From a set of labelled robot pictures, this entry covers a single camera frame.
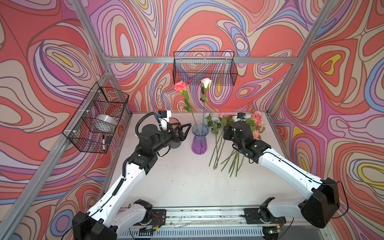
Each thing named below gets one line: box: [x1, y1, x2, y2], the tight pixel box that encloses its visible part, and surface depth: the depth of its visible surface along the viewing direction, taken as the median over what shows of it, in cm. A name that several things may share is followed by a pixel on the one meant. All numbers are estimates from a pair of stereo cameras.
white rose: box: [200, 78, 213, 132], surface depth 79 cm
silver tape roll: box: [95, 114, 118, 127], surface depth 73 cm
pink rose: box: [174, 80, 200, 136], surface depth 78 cm
